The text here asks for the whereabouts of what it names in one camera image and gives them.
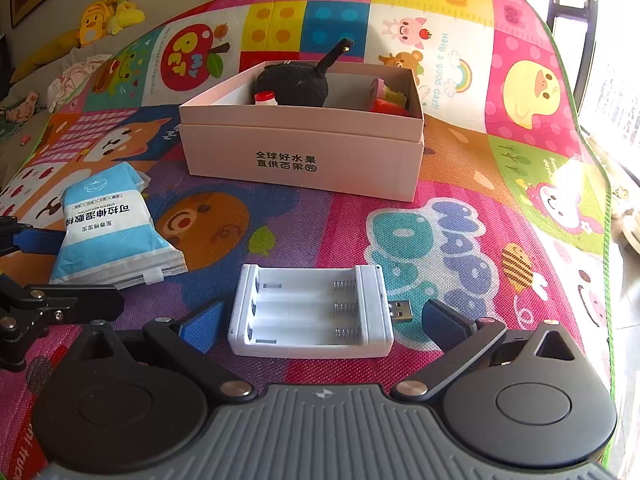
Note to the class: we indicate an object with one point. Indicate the white battery charger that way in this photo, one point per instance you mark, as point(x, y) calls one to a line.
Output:
point(286, 313)

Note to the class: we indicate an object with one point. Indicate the long yellow banana pillow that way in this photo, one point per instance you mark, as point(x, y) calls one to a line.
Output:
point(54, 49)

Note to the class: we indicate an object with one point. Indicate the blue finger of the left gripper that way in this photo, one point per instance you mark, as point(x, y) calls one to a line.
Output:
point(20, 237)
point(59, 304)

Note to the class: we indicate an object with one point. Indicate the blue white tissue pack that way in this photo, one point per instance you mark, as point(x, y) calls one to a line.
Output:
point(110, 237)

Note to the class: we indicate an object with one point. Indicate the pink cardboard box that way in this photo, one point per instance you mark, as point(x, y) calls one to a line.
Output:
point(339, 147)

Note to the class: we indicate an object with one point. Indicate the yellow bear plush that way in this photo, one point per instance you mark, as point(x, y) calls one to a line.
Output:
point(124, 14)

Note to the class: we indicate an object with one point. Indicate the pink white crumpled cloth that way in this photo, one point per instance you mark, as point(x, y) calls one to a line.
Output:
point(63, 87)

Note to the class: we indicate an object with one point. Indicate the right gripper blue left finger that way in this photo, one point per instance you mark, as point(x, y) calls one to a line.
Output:
point(182, 345)

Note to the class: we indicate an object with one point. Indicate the grey sofa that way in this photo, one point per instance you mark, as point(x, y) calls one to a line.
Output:
point(112, 94)

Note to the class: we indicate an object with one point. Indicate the yellow duck plush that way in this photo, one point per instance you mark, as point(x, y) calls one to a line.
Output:
point(93, 23)

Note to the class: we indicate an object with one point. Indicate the red round-head toy figure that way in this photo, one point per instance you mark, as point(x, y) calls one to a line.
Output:
point(388, 108)

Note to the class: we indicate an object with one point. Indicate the black plush cat toy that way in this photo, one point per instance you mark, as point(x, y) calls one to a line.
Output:
point(298, 83)

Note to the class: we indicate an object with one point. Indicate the yellow pudding toy pink base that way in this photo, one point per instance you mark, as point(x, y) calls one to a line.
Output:
point(380, 91)

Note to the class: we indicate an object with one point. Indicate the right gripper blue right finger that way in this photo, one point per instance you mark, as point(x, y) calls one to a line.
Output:
point(463, 342)

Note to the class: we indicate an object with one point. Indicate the colourful cartoon play mat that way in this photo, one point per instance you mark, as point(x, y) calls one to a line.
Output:
point(509, 220)

